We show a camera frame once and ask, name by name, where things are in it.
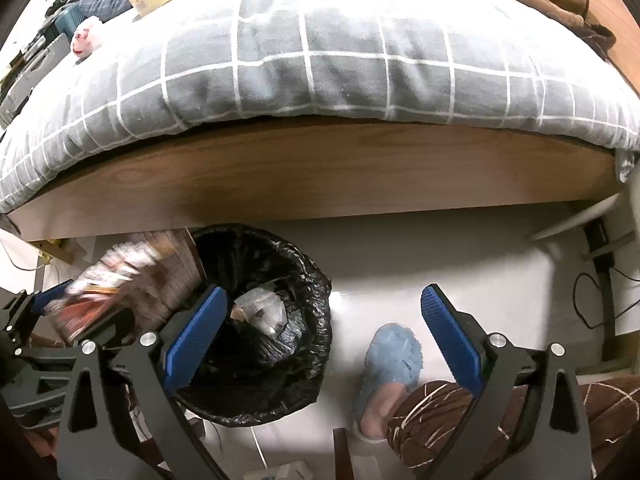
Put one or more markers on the brown wooden post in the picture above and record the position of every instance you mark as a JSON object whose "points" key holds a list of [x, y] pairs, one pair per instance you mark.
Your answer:
{"points": [[342, 455]]}

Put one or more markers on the wooden bed frame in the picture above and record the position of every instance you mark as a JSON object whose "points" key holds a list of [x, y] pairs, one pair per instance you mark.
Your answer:
{"points": [[320, 175]]}

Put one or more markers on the light blue fluffy slipper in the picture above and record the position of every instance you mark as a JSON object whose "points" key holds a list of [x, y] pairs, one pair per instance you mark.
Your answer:
{"points": [[395, 355]]}

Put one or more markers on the blue plastic stool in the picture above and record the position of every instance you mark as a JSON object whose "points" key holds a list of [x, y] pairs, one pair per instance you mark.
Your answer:
{"points": [[67, 20]]}

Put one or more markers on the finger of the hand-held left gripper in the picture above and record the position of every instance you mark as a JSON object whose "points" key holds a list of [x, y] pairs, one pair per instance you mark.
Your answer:
{"points": [[107, 327], [50, 297]]}

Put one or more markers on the grey checked bed sheet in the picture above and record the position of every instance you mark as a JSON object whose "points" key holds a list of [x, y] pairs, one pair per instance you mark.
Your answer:
{"points": [[320, 55]]}

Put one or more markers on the white furniture leg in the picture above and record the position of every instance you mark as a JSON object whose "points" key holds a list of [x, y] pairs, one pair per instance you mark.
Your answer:
{"points": [[575, 217]]}

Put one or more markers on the black power adapter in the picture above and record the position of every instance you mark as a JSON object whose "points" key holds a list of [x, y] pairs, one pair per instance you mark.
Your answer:
{"points": [[597, 237]]}

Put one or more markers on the person's brown patterned trouser leg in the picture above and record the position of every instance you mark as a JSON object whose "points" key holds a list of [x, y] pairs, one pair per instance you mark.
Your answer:
{"points": [[435, 435]]}

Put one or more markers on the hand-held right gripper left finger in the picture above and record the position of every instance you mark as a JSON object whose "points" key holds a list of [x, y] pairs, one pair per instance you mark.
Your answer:
{"points": [[195, 340]]}

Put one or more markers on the grey case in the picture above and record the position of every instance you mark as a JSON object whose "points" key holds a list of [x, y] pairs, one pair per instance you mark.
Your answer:
{"points": [[30, 77]]}

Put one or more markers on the trash bin with black bag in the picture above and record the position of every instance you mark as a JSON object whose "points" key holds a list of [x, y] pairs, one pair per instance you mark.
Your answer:
{"points": [[280, 360]]}

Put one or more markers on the grey metal pole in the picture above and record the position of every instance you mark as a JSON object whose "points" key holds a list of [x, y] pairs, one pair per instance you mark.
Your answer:
{"points": [[607, 310]]}

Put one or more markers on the red white snack packet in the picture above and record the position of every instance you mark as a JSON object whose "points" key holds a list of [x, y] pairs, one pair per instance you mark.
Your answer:
{"points": [[107, 275]]}

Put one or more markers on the small red white plastic bag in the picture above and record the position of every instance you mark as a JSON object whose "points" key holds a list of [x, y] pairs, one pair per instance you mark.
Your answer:
{"points": [[85, 37]]}

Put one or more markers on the clear plastic wrapper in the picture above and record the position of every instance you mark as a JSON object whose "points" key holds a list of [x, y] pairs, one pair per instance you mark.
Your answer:
{"points": [[262, 310]]}

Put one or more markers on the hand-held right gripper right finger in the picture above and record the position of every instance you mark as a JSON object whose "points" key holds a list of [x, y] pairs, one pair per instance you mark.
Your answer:
{"points": [[450, 345]]}

